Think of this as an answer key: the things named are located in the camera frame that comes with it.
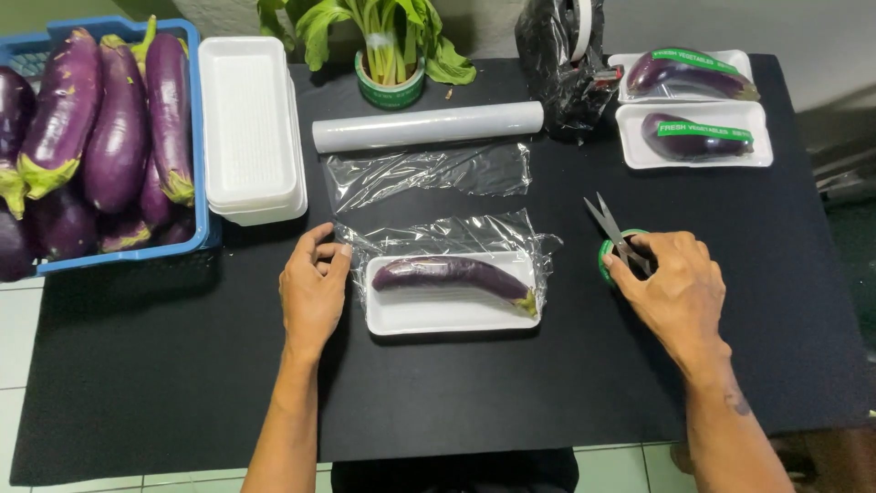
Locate person's right hand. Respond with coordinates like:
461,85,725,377
602,231,730,375

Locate person's left hand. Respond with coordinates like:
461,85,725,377
279,222,353,356

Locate small green tape roll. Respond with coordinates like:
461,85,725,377
598,229,651,286

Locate silver metal scissors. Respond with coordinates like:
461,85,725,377
584,192,654,278

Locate unlabelled white foam tray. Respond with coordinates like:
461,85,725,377
365,251,543,337

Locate wrapped foam tray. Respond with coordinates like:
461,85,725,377
615,101,775,170
608,49,755,105

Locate unlabelled purple eggplant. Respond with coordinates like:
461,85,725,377
371,256,539,318

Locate crumpled clear wrap sheet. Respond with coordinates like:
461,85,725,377
334,209,564,310

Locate black table mat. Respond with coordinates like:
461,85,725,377
10,55,876,488

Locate wrapped purple eggplant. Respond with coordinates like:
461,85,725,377
626,48,761,102
641,113,756,162

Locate flat clear wrap sheet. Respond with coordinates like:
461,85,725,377
325,142,533,215

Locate green label strip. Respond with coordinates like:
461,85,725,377
650,48,740,75
657,121,754,143

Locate stack of white foam trays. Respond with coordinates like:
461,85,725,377
198,36,309,227

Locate blue plastic crate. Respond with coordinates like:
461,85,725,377
0,16,222,278

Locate cling film roll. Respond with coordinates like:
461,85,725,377
313,101,545,154

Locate large green tape roll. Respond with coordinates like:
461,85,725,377
355,49,427,111

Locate person's black clothing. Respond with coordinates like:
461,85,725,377
330,448,580,493

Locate red black tape dispenser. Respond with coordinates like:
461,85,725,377
593,64,625,95

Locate pile of purple eggplants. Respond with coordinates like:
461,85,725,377
0,15,197,283

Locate black plastic bag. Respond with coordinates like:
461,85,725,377
515,0,624,145

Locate bunch of leafy greens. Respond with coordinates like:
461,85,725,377
256,0,478,87

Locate white tape roll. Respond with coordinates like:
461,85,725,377
565,0,594,66

